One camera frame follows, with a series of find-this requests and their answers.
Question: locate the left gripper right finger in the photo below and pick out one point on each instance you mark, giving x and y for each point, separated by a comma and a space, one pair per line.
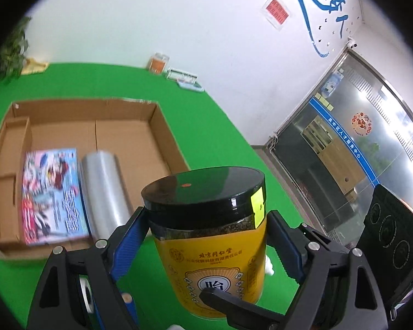
315, 264

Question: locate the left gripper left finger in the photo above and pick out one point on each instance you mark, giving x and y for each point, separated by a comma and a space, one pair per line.
105, 262

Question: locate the white handheld fan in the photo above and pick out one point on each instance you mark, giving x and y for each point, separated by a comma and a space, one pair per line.
87, 294

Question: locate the silver metal cup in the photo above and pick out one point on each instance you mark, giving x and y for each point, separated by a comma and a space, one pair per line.
105, 197

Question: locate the colourful comic book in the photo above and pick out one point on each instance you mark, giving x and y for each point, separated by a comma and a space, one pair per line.
52, 209

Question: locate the yellow label jar black lid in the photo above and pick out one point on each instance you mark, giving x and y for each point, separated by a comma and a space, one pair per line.
209, 229

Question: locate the small white bottle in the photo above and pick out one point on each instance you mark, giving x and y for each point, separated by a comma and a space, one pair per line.
269, 266

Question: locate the blue tape dispenser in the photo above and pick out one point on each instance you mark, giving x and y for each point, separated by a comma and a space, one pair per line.
129, 305

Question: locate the large flat cardboard box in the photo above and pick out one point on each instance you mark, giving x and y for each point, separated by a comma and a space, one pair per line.
135, 131

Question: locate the glass door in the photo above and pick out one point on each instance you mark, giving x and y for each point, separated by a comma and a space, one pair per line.
351, 134

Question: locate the small white green box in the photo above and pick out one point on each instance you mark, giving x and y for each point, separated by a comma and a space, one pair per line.
185, 80

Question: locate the small orange box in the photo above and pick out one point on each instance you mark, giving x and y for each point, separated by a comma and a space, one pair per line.
157, 63

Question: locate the yellow packet near plant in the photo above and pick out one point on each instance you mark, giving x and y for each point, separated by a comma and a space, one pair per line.
31, 66

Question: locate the small potted green plant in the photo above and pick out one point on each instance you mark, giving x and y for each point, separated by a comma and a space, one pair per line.
12, 51

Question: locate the red wall notice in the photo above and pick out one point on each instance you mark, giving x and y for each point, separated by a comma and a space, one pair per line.
276, 13

